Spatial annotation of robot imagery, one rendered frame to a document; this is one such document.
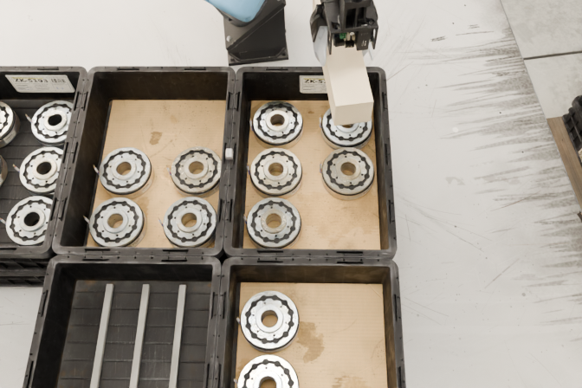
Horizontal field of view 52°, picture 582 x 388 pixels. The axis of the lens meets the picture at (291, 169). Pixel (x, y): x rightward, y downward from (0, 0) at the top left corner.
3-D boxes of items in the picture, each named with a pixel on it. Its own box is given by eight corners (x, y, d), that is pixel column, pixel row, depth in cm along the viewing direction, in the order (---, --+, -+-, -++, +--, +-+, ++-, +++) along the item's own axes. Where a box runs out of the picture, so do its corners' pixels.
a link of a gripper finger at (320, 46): (307, 82, 99) (325, 46, 92) (302, 54, 102) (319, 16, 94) (326, 83, 100) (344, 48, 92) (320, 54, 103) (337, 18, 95)
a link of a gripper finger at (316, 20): (304, 42, 97) (320, 3, 89) (302, 34, 97) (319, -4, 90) (332, 43, 98) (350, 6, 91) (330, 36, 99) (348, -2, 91)
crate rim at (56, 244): (92, 73, 124) (88, 65, 122) (236, 73, 123) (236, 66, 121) (54, 258, 106) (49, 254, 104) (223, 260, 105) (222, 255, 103)
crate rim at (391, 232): (237, 73, 123) (236, 66, 121) (384, 73, 122) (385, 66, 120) (223, 260, 105) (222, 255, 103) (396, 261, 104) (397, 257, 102)
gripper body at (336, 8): (326, 58, 91) (330, 3, 81) (318, 15, 95) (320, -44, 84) (376, 52, 92) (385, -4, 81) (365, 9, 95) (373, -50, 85)
